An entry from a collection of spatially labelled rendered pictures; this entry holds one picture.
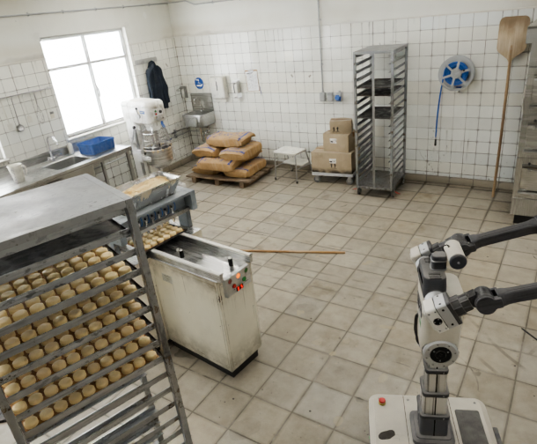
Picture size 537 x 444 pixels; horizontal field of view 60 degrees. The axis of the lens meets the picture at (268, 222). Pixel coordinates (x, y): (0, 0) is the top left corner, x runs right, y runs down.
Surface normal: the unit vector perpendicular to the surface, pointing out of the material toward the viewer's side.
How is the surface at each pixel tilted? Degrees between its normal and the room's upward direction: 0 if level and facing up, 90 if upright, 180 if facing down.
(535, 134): 90
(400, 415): 0
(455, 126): 90
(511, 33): 80
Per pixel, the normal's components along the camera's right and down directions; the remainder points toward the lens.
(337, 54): -0.53, 0.41
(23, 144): 0.84, 0.14
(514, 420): -0.11, -0.90
